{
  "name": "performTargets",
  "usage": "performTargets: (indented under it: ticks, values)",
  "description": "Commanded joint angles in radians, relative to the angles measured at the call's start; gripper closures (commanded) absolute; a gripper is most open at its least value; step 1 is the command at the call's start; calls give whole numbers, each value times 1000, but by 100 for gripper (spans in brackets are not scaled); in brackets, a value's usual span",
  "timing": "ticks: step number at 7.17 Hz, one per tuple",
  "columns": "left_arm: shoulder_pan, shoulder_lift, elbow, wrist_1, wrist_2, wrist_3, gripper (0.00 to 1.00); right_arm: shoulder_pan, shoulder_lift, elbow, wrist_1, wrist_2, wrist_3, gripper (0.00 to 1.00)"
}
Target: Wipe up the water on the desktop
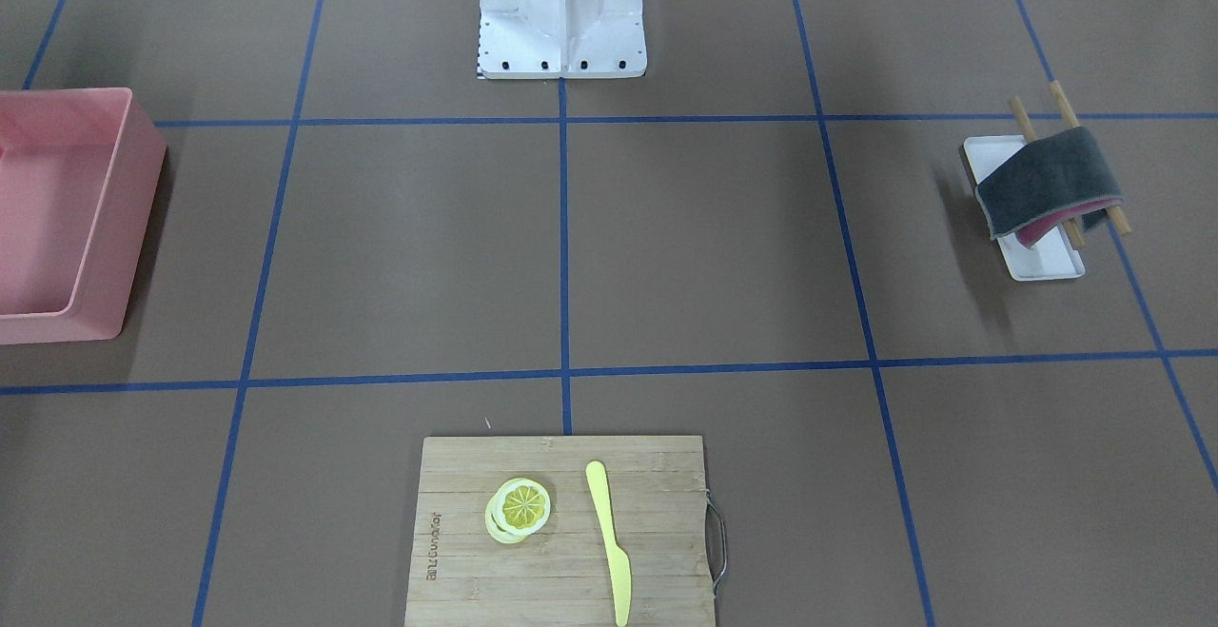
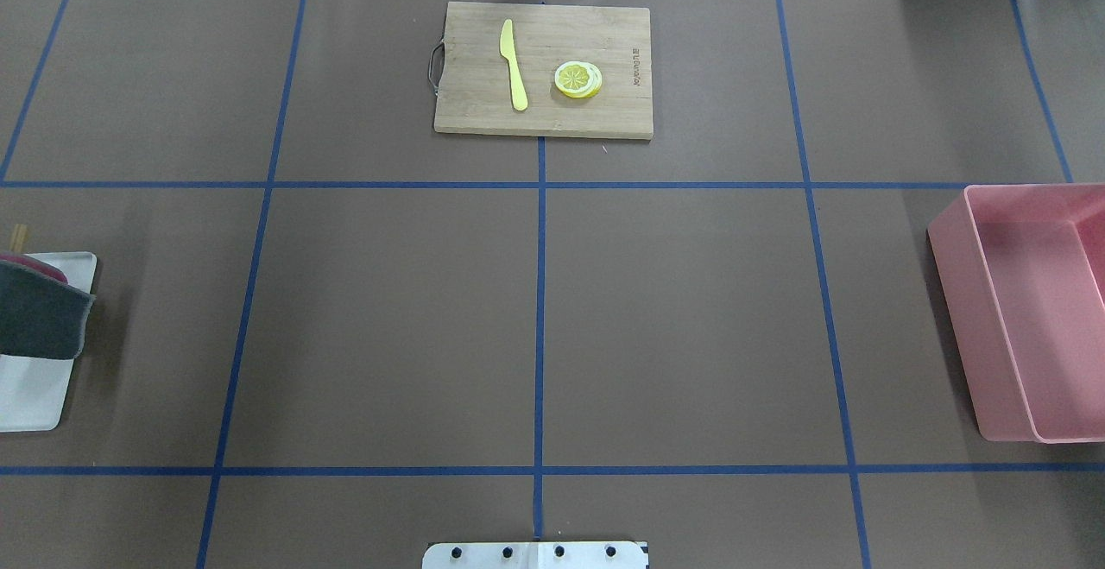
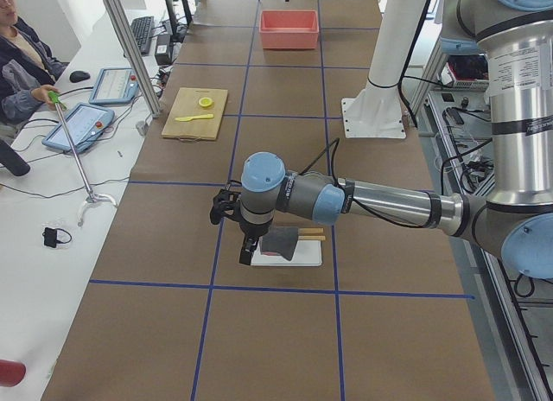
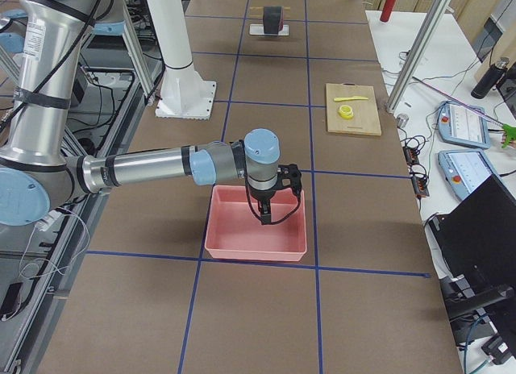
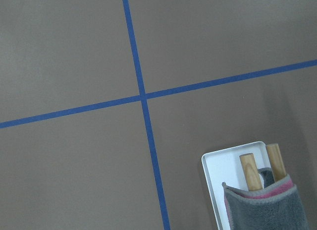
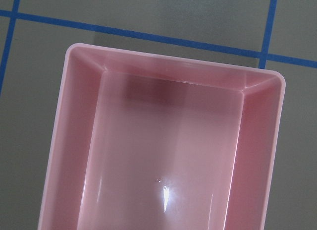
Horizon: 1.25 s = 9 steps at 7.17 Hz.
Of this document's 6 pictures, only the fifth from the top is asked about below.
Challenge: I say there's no grey and pink cloth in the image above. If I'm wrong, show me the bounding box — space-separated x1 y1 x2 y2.
222 168 310 230

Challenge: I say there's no white rectangular tray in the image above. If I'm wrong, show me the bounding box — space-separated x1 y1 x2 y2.
202 141 270 230

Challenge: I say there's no wooden rack rod near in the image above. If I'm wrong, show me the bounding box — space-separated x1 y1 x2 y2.
239 153 263 191

